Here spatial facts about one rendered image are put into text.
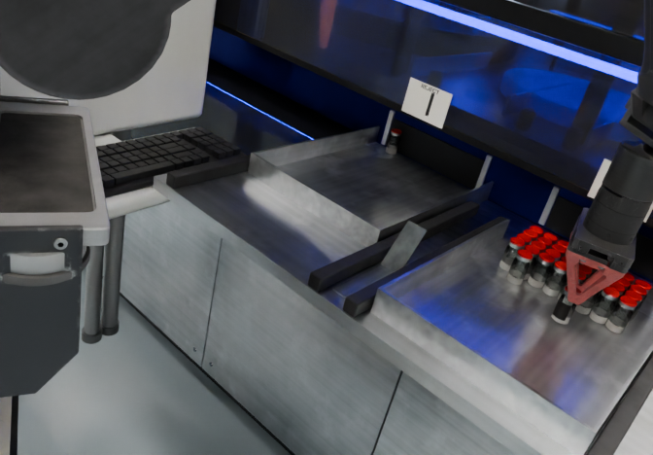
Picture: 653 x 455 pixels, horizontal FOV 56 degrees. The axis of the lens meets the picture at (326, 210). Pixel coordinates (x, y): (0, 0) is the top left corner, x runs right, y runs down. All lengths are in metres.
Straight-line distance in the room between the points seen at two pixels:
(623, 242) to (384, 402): 0.70
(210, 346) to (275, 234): 0.90
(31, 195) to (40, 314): 0.09
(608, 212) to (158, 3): 0.58
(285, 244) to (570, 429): 0.40
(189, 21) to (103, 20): 1.00
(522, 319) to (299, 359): 0.73
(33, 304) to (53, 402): 1.29
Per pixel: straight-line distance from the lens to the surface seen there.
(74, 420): 1.75
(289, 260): 0.78
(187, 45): 1.29
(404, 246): 0.81
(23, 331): 0.53
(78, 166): 0.58
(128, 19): 0.29
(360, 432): 1.40
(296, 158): 1.05
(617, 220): 0.75
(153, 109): 1.29
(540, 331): 0.81
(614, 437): 0.68
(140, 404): 1.78
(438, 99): 1.04
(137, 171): 1.05
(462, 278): 0.85
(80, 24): 0.29
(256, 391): 1.61
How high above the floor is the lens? 1.30
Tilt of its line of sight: 27 degrees down
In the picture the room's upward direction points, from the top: 14 degrees clockwise
